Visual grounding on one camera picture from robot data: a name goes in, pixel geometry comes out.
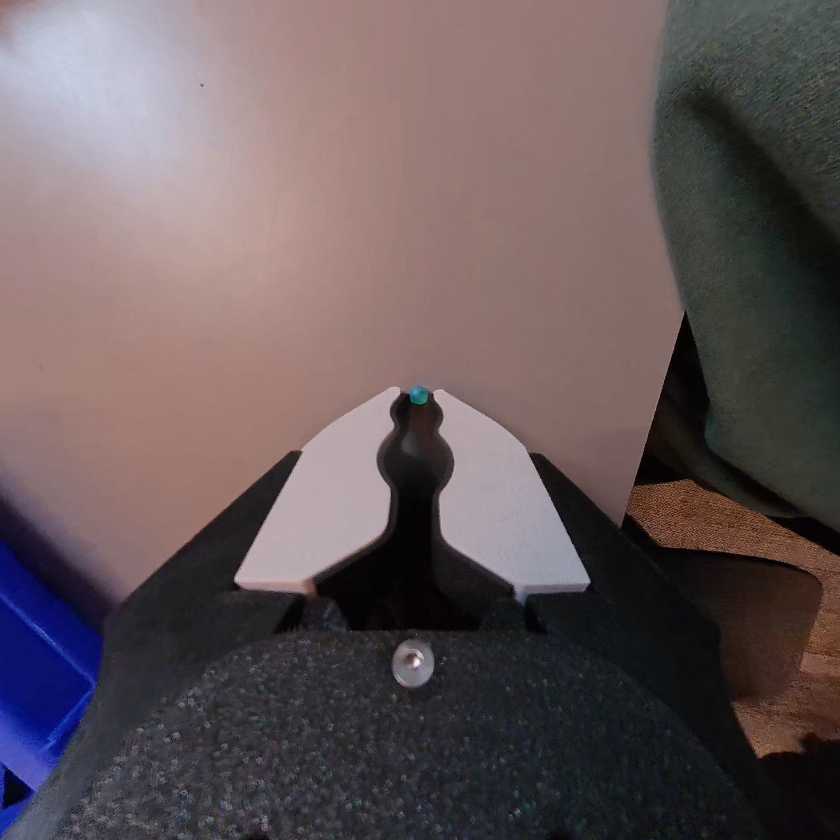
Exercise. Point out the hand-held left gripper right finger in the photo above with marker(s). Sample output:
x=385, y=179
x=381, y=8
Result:
x=512, y=525

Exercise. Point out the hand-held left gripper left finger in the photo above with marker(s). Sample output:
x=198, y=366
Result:
x=315, y=525

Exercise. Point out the small teal lego piece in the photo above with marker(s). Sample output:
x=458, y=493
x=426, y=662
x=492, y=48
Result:
x=418, y=394

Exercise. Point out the blue plastic bin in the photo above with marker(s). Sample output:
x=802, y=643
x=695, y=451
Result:
x=40, y=656

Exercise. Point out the person's green sweatshirt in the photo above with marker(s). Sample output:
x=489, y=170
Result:
x=761, y=263

